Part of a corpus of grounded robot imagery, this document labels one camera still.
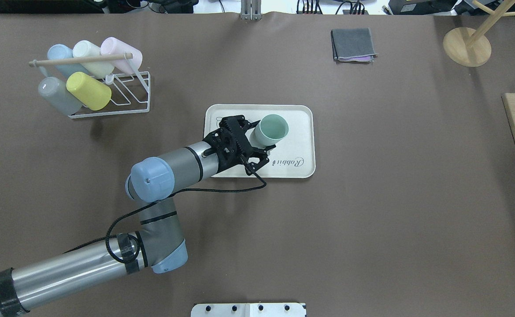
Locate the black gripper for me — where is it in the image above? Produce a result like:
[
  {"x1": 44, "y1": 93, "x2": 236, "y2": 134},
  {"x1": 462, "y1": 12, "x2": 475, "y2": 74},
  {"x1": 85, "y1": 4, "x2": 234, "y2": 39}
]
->
[{"x1": 203, "y1": 116, "x2": 276, "y2": 173}]

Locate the green cup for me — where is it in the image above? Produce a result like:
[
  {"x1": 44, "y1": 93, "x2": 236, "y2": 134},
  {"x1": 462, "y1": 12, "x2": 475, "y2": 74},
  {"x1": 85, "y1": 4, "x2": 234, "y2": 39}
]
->
[{"x1": 249, "y1": 114, "x2": 289, "y2": 148}]

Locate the cream rabbit tray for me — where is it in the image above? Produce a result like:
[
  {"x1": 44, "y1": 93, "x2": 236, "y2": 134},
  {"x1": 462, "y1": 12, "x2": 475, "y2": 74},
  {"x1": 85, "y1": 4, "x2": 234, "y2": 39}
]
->
[{"x1": 203, "y1": 104, "x2": 316, "y2": 178}]

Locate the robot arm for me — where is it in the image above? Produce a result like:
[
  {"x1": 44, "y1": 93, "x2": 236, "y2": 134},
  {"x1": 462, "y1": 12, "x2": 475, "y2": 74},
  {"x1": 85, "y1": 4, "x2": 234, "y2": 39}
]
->
[{"x1": 0, "y1": 115, "x2": 275, "y2": 317}]

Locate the yellow cup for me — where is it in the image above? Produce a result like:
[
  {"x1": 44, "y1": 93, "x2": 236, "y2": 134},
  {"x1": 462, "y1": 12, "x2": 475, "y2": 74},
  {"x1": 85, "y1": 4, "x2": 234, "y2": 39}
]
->
[{"x1": 66, "y1": 72, "x2": 112, "y2": 111}]

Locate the pink cup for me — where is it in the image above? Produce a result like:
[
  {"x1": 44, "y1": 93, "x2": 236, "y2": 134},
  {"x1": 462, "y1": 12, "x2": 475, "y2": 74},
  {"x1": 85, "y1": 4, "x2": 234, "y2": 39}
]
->
[{"x1": 100, "y1": 37, "x2": 143, "y2": 75}]

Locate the cream white cup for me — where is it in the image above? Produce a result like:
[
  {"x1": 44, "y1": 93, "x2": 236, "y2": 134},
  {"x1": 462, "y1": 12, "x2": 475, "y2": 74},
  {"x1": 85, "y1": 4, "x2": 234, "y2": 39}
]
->
[{"x1": 72, "y1": 40, "x2": 115, "y2": 80}]

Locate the grey cup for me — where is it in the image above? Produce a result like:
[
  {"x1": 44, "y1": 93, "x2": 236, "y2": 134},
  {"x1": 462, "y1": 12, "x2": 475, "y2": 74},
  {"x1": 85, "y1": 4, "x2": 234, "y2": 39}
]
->
[{"x1": 37, "y1": 77, "x2": 83, "y2": 116}]

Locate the light blue cup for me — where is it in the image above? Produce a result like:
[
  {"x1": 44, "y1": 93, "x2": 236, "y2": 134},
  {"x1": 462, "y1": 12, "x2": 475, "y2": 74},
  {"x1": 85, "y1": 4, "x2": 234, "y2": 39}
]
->
[{"x1": 47, "y1": 44, "x2": 91, "y2": 78}]

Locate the grey folded cloth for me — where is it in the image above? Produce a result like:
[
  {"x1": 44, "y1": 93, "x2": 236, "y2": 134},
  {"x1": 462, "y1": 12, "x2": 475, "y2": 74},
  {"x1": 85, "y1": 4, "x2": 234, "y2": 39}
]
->
[{"x1": 330, "y1": 28, "x2": 377, "y2": 63}]

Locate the wooden mug tree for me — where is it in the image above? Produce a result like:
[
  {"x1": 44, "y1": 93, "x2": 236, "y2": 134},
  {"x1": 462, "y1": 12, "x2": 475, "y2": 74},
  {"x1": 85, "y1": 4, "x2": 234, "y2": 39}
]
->
[{"x1": 443, "y1": 0, "x2": 515, "y2": 67}]

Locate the white wire cup rack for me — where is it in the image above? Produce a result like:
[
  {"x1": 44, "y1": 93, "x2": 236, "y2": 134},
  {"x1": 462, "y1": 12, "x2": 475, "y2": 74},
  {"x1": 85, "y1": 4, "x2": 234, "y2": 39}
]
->
[{"x1": 28, "y1": 53, "x2": 151, "y2": 119}]

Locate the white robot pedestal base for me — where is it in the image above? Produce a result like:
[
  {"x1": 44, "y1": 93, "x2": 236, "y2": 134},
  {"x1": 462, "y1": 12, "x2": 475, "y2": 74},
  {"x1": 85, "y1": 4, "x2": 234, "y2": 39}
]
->
[{"x1": 190, "y1": 302, "x2": 307, "y2": 317}]

